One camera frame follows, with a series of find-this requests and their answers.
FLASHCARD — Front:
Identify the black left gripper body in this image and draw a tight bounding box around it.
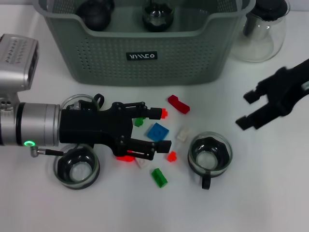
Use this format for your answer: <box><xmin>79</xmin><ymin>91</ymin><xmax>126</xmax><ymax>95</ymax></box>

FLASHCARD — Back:
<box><xmin>59</xmin><ymin>101</ymin><xmax>134</xmax><ymax>157</ymax></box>

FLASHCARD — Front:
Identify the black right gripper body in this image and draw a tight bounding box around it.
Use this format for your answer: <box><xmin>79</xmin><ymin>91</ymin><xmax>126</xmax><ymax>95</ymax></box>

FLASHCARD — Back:
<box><xmin>257</xmin><ymin>58</ymin><xmax>309</xmax><ymax>117</ymax></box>

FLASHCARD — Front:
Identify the grey-green perforated storage bin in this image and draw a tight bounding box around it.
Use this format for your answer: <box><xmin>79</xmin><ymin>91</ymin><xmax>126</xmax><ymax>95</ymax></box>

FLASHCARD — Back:
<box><xmin>32</xmin><ymin>0</ymin><xmax>256</xmax><ymax>87</ymax></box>

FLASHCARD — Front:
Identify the blue square toy brick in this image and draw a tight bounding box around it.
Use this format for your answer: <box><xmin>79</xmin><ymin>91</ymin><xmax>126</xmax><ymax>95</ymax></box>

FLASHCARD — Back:
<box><xmin>146</xmin><ymin>122</ymin><xmax>169</xmax><ymax>142</ymax></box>

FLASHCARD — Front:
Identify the white two-stud toy brick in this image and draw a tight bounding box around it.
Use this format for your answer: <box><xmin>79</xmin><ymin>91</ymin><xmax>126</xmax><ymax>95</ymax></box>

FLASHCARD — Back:
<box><xmin>176</xmin><ymin>128</ymin><xmax>190</xmax><ymax>141</ymax></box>
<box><xmin>135</xmin><ymin>158</ymin><xmax>150</xmax><ymax>169</ymax></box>

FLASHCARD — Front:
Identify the dark red long toy brick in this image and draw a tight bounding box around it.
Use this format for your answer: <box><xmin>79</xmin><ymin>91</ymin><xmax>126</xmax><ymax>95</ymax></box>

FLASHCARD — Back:
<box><xmin>168</xmin><ymin>94</ymin><xmax>191</xmax><ymax>115</ymax></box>

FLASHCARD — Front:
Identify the glass teapot with black lid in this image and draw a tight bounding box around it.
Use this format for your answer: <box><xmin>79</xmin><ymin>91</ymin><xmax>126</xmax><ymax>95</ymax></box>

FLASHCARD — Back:
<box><xmin>228</xmin><ymin>0</ymin><xmax>290</xmax><ymax>63</ymax></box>

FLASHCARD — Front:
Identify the black round teapot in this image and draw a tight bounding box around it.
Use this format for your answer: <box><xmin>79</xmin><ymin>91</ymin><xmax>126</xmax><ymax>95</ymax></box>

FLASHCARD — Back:
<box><xmin>76</xmin><ymin>0</ymin><xmax>115</xmax><ymax>31</ymax></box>

